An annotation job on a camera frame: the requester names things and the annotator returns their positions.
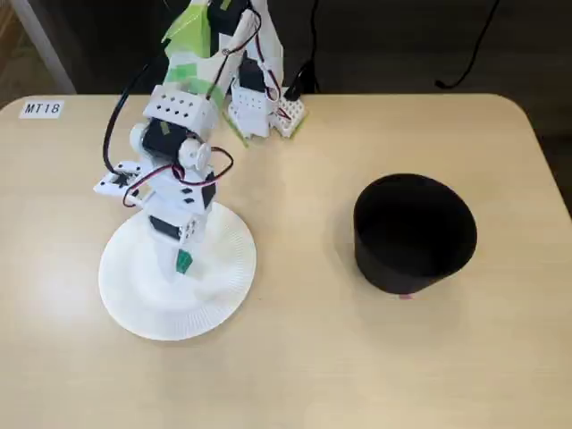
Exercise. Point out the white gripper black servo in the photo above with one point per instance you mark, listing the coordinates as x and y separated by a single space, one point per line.
166 229

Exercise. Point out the green cube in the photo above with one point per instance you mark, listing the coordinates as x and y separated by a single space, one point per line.
183 261

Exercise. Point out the black round pot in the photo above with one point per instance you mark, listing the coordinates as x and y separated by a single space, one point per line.
415 232

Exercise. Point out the white paper plate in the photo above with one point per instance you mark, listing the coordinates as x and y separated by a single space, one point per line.
147 308

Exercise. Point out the white MT18 label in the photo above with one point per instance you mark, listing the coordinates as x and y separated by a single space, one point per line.
41 109

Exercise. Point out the small pink sticker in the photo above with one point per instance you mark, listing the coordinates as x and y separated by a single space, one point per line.
406 296

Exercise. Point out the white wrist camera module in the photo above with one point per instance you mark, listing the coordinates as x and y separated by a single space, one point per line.
107 185

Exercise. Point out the white metal post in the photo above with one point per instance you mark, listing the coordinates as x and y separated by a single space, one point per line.
45 44

